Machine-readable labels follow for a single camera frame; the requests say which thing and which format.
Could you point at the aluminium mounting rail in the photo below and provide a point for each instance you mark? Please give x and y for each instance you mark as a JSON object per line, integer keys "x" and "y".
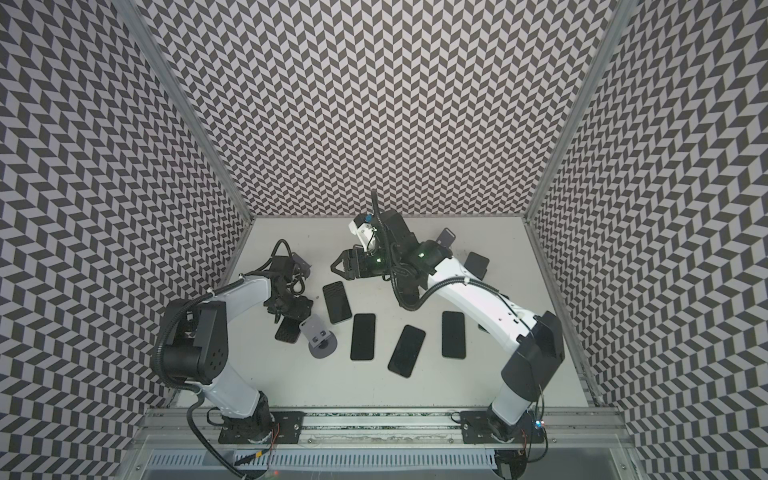
{"x": 564, "y": 427}

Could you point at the round grey stand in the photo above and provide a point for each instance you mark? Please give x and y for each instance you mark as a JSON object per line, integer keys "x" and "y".
{"x": 446, "y": 238}
{"x": 302, "y": 267}
{"x": 321, "y": 340}

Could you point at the black folding stand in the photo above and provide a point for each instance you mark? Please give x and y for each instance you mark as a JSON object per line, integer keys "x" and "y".
{"x": 407, "y": 292}
{"x": 477, "y": 265}

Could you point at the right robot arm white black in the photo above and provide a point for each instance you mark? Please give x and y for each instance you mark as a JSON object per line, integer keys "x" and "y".
{"x": 418, "y": 270}

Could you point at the round grey stand front left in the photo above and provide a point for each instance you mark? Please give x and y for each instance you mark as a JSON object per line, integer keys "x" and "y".
{"x": 321, "y": 340}

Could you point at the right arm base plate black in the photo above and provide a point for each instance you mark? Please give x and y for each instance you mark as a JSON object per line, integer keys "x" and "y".
{"x": 484, "y": 427}

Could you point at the round grey stand back left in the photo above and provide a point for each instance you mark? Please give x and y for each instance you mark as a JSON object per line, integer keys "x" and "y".
{"x": 302, "y": 267}

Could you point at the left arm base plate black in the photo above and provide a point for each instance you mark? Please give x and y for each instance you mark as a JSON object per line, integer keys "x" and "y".
{"x": 280, "y": 427}

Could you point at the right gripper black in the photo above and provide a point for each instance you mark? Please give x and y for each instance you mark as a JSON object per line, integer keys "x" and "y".
{"x": 359, "y": 261}

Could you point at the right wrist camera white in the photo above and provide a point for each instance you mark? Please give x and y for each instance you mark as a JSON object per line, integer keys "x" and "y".
{"x": 361, "y": 227}

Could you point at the white ventilation grille strip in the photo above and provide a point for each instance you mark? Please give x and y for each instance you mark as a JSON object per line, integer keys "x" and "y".
{"x": 369, "y": 460}

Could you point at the round grey stand back right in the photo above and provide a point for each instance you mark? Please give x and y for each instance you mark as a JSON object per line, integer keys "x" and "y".
{"x": 446, "y": 238}

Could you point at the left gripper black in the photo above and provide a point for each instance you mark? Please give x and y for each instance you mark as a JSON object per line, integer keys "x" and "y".
{"x": 302, "y": 312}

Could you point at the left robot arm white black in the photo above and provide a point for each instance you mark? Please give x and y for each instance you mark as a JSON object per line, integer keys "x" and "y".
{"x": 192, "y": 346}

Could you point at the white-edged phone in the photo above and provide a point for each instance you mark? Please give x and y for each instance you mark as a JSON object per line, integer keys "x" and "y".
{"x": 363, "y": 337}

